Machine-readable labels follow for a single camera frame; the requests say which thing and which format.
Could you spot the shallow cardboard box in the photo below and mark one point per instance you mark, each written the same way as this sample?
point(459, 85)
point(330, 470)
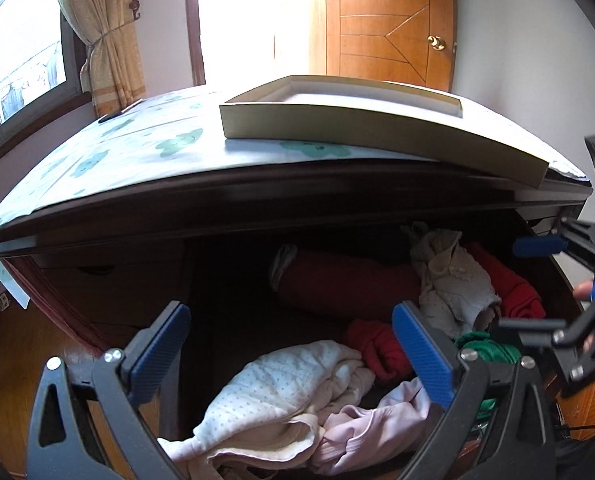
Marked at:
point(327, 125)

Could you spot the bright red underwear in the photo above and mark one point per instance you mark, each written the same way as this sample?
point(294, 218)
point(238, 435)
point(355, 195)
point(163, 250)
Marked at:
point(507, 285)

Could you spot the dark phone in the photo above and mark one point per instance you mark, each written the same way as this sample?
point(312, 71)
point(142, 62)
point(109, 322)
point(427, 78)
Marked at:
point(114, 115)

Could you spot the curtain wall hook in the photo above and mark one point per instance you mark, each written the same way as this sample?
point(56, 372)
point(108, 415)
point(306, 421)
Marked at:
point(136, 7)

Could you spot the pink underwear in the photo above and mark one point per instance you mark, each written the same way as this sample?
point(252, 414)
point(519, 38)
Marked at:
point(377, 425)

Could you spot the person's right hand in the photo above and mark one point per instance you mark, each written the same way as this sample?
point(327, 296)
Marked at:
point(583, 291)

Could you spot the cream white underwear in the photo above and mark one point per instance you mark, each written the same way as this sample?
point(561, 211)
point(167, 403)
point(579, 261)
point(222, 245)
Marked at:
point(277, 385)

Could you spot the dark wooden drawer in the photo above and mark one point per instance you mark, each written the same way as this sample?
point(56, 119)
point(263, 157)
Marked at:
point(227, 320)

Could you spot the wall power outlet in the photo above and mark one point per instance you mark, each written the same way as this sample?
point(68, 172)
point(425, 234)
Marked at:
point(1, 302)

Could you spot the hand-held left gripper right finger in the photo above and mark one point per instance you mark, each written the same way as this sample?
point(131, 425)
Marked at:
point(422, 355)

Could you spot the wooden door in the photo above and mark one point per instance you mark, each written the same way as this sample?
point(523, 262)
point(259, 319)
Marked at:
point(377, 35)

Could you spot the window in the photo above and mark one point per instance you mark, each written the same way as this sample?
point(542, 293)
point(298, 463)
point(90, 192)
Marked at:
point(27, 50)

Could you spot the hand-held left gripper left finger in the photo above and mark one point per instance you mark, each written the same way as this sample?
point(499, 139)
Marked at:
point(160, 345)

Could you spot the green underwear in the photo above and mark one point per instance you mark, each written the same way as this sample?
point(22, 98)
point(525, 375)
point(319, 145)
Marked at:
point(482, 350)

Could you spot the small red underwear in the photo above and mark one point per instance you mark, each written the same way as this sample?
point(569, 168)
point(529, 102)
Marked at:
point(377, 345)

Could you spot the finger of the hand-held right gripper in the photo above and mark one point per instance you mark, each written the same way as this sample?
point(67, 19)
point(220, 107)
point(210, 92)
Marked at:
point(527, 327)
point(537, 245)

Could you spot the tan beige underwear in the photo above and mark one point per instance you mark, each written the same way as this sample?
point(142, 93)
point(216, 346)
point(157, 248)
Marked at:
point(452, 285)

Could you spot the beige orange curtain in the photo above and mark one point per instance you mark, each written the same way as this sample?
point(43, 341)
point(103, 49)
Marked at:
point(107, 60)

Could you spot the dark red underwear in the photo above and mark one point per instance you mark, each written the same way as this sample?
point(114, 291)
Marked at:
point(352, 280)

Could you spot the dark wooden table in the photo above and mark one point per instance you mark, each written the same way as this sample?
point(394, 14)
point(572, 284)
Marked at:
point(102, 285)

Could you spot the cloud print tablecloth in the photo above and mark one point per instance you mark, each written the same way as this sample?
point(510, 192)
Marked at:
point(127, 150)

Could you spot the brass door knob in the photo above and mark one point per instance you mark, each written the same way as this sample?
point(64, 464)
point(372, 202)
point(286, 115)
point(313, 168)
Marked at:
point(435, 42)

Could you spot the dark wooden door frame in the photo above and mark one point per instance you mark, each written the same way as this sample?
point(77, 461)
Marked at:
point(195, 20)

